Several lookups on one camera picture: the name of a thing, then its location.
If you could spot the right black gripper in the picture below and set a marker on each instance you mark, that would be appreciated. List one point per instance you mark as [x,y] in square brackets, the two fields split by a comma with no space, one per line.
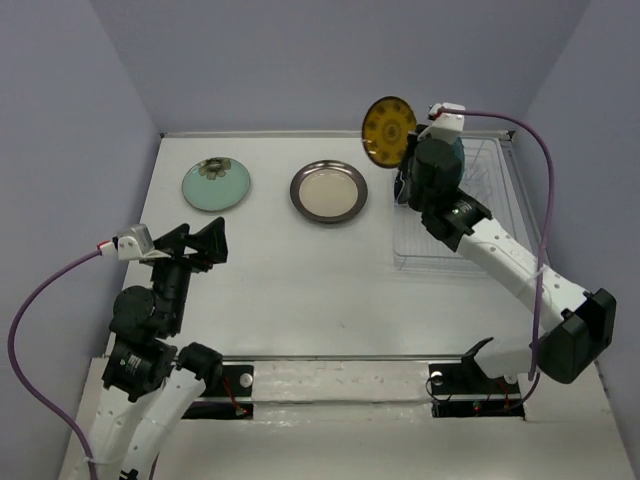
[411,145]

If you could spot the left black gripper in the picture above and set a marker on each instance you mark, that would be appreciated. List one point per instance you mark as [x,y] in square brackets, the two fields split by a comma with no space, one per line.
[211,240]

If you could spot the black plate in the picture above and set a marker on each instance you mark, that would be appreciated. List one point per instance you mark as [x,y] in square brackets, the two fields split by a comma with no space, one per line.
[400,189]

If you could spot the teal scalloped plate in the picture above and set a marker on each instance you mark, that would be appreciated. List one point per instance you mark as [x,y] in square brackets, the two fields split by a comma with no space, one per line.
[459,153]

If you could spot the yellow amber plate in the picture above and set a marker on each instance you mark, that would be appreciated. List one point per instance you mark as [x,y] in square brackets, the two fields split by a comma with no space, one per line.
[384,131]

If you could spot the brown rimmed cream plate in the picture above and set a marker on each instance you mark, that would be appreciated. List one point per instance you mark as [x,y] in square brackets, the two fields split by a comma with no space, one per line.
[328,192]

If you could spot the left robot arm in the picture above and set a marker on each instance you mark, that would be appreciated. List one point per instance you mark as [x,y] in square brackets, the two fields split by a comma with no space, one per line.
[147,384]

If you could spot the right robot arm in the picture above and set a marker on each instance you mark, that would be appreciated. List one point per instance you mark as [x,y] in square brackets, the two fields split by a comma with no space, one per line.
[571,326]

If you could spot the light green floral plate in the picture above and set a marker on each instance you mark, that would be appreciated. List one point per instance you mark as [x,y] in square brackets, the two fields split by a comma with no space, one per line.
[216,184]

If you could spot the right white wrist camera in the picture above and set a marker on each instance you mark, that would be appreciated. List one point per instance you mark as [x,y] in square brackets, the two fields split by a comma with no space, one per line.
[446,122]

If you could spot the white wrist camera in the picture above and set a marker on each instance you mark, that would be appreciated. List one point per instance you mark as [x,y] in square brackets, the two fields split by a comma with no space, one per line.
[133,243]
[446,122]

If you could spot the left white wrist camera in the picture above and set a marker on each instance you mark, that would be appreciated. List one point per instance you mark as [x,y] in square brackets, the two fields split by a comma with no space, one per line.
[133,243]

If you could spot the white wire dish rack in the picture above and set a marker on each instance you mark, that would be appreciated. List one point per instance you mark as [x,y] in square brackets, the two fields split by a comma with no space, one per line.
[484,178]

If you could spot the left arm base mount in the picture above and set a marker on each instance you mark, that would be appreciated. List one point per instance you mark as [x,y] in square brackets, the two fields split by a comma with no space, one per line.
[230,399]

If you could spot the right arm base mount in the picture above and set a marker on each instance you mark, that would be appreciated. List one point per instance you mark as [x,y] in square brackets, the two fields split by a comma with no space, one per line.
[458,390]

